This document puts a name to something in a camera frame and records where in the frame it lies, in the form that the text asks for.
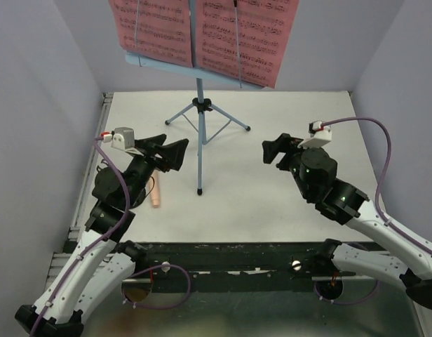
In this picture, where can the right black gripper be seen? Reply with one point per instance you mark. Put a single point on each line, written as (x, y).
(284, 143)

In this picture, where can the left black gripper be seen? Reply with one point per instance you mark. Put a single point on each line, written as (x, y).
(172, 154)

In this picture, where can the pink microphone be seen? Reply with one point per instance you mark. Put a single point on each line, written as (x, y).
(154, 190)

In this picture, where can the blue music stand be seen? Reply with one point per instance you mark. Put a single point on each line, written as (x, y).
(201, 103)

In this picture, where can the black microphone stand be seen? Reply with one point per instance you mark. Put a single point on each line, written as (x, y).
(108, 188)

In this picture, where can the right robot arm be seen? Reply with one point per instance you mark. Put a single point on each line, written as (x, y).
(408, 261)

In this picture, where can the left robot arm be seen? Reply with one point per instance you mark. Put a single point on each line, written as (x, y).
(101, 261)

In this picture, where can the right pink sheet music page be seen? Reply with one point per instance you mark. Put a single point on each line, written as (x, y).
(244, 40)

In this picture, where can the pink sheet music page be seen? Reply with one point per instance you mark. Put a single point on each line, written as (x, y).
(244, 40)
(155, 29)

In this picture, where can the left pink sheet music page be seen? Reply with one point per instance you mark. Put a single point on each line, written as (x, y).
(155, 29)

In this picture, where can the metal front plate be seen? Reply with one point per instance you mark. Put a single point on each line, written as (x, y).
(388, 313)

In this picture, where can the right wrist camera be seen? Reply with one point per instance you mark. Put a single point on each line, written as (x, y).
(319, 135)

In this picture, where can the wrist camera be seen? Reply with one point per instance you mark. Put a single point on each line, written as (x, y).
(123, 139)
(319, 135)

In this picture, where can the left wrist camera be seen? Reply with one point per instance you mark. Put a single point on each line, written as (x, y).
(123, 139)

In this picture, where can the left aluminium edge rail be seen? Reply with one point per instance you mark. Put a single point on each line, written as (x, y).
(75, 226)

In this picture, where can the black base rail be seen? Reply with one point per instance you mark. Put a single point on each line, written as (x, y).
(217, 267)

